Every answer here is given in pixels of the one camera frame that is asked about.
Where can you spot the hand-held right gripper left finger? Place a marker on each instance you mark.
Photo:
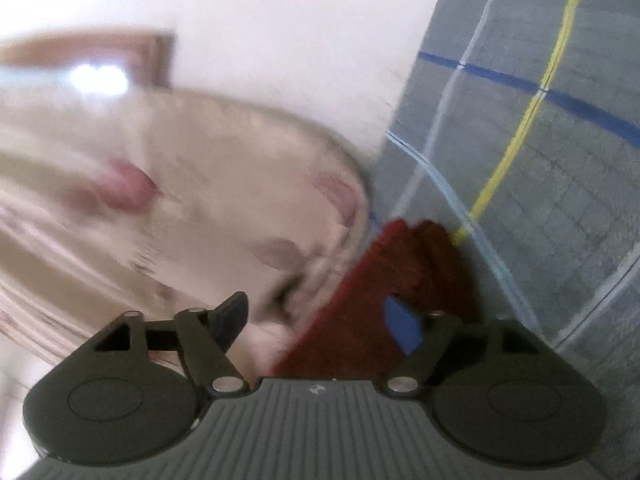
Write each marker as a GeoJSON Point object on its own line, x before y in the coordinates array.
{"type": "Point", "coordinates": [229, 321]}

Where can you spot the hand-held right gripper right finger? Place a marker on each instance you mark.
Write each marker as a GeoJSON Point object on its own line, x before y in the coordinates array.
{"type": "Point", "coordinates": [403, 327]}

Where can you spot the dark red knit garment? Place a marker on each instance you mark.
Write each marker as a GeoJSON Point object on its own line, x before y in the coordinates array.
{"type": "Point", "coordinates": [370, 305]}

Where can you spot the beige floral curtain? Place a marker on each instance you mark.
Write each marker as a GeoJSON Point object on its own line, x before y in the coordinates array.
{"type": "Point", "coordinates": [165, 210]}

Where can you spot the blue plaid bed sheet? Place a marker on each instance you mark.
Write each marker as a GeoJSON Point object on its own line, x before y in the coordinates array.
{"type": "Point", "coordinates": [525, 125]}

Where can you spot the brown wooden window frame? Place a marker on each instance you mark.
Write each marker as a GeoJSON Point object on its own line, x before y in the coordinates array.
{"type": "Point", "coordinates": [125, 55]}

